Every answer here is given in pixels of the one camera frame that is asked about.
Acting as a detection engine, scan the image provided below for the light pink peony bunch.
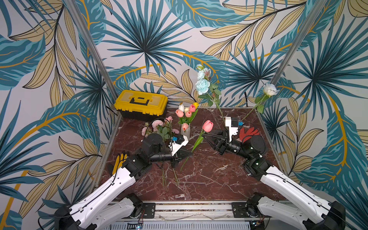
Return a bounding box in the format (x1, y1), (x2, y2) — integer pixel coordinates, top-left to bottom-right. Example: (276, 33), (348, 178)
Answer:
(141, 126), (149, 137)

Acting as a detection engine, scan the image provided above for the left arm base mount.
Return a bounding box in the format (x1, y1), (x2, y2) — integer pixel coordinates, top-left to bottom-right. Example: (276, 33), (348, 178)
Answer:
(128, 203), (156, 219)

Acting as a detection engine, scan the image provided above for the tulip bouquet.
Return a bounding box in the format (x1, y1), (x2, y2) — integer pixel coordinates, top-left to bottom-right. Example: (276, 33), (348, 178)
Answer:
(175, 103), (199, 132)

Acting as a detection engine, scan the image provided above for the white rose stem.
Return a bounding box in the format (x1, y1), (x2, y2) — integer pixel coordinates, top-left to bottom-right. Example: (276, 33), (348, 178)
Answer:
(241, 83), (279, 122)

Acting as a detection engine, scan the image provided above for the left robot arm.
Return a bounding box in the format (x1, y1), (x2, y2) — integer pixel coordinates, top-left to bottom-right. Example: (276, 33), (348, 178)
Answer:
(39, 133), (192, 230)

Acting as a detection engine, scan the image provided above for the yellow black toolbox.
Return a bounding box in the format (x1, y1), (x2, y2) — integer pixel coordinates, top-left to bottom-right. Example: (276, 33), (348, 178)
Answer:
(114, 90), (168, 122)

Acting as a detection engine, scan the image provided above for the yellow work glove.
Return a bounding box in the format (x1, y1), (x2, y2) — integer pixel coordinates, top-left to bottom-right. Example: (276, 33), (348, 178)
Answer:
(112, 151), (130, 175)

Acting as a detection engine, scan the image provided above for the aluminium front rail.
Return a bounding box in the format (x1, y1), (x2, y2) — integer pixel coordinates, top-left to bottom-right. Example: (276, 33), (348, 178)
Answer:
(71, 200), (305, 222)

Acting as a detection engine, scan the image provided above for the white ribbed vase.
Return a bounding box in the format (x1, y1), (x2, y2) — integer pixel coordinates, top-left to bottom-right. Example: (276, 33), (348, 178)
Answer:
(181, 123), (190, 140)

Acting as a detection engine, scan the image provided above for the pink tulip stem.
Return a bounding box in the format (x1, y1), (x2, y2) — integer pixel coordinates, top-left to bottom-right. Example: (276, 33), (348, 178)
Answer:
(180, 120), (215, 172)

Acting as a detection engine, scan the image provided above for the magenta rose stem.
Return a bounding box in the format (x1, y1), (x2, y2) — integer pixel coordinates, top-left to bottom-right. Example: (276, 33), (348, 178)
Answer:
(165, 116), (173, 136)

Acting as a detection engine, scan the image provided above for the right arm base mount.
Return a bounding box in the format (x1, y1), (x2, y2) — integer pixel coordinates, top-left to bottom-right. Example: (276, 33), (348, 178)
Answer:
(231, 202), (261, 218)

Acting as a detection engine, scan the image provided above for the tall pink white flower spray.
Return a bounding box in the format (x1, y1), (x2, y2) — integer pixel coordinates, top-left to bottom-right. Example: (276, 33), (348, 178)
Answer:
(195, 64), (225, 122)

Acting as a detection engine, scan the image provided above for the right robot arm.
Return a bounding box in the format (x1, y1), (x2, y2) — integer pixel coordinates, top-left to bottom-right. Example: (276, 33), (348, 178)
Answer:
(204, 130), (347, 230)

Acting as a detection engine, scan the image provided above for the red glove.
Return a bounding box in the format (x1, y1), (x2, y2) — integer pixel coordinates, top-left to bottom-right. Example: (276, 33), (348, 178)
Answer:
(239, 127), (261, 143)

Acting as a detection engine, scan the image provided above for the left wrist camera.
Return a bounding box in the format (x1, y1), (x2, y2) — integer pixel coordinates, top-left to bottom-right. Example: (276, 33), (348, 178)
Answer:
(169, 134), (189, 156)

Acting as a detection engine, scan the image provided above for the pink peony spray stem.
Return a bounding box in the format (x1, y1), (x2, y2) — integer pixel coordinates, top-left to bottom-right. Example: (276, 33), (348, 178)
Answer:
(145, 118), (179, 187)

